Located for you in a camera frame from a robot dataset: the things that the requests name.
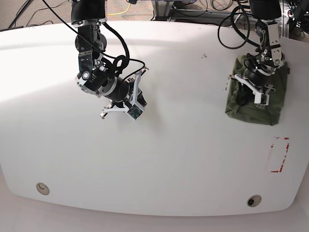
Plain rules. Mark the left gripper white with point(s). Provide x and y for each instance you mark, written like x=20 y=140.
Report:
x=247 y=89

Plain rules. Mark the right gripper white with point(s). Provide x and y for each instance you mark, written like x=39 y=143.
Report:
x=124 y=94

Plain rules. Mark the olive green t-shirt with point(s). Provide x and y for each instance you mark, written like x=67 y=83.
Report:
x=254 y=113

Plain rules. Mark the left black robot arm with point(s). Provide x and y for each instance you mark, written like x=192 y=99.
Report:
x=269 y=55

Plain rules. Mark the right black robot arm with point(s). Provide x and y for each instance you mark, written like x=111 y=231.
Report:
x=99 y=73

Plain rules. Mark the red tape rectangle marking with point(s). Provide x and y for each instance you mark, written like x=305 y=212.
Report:
x=277 y=154

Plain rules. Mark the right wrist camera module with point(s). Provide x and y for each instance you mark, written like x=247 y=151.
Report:
x=134 y=112

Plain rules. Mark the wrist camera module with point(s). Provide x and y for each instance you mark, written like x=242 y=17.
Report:
x=134 y=112
x=261 y=99

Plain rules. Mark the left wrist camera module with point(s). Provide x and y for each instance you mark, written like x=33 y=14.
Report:
x=261 y=99

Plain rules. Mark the metal frame rack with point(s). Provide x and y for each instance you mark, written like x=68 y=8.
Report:
x=211 y=10

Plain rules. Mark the right table cable grommet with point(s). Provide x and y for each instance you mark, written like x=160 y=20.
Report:
x=254 y=200

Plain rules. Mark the table cable grommet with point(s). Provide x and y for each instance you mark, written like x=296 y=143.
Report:
x=42 y=189
x=254 y=200

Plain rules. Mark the left table cable grommet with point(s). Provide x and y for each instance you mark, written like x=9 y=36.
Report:
x=42 y=189

